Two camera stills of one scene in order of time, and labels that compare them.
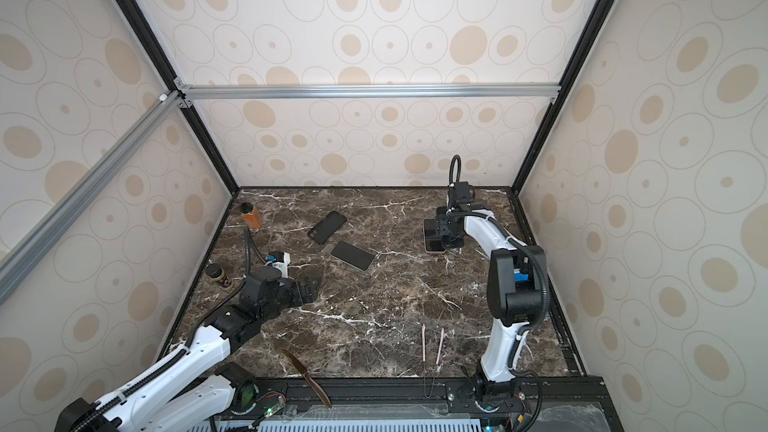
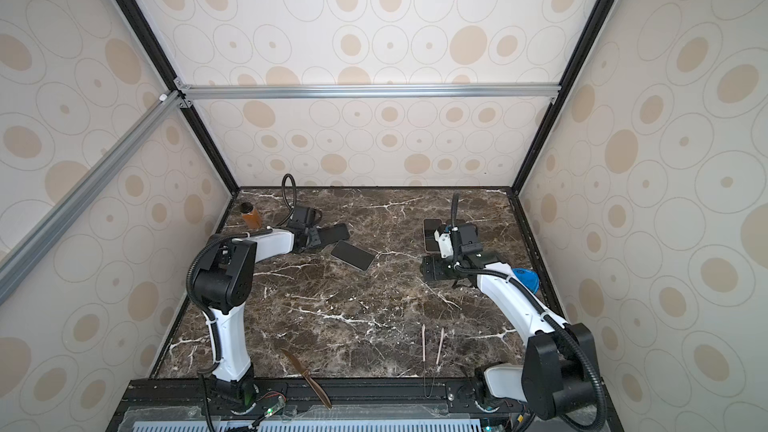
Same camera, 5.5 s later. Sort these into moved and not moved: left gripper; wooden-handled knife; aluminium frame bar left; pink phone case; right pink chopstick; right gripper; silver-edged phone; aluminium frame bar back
Moved: right gripper; left gripper
Not moved: pink phone case; wooden-handled knife; aluminium frame bar left; right pink chopstick; silver-edged phone; aluminium frame bar back
